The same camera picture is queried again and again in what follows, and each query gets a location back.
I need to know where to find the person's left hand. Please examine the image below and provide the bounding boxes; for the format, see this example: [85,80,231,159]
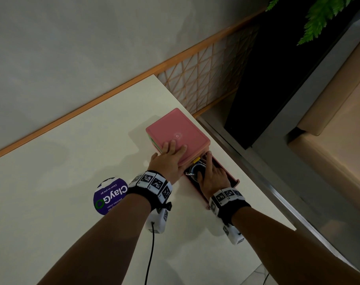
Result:
[147,140,188,185]

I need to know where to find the person's right hand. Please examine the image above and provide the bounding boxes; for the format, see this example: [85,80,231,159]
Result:
[197,151,231,201]

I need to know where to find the blue cable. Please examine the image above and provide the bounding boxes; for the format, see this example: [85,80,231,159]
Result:
[184,166,206,178]

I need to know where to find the pink box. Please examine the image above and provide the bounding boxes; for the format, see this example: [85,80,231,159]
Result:
[145,108,240,210]

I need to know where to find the person's left forearm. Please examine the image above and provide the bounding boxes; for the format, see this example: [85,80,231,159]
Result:
[37,193,152,285]

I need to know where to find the person's right forearm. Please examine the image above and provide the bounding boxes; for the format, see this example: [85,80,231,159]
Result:
[232,206,360,285]

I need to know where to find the black planter box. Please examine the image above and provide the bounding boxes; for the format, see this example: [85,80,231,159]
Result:
[223,0,360,149]

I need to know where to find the metal floor strip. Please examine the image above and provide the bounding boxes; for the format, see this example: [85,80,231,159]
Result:
[197,115,360,274]

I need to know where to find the round purple sticker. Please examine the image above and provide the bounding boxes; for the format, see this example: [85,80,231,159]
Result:
[93,177,129,216]

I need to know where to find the white table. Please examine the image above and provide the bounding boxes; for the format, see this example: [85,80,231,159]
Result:
[0,74,296,285]

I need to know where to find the beige furniture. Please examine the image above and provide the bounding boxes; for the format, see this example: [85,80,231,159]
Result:
[288,32,360,217]

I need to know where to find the green plant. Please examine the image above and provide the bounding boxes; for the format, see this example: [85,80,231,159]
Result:
[266,0,357,46]

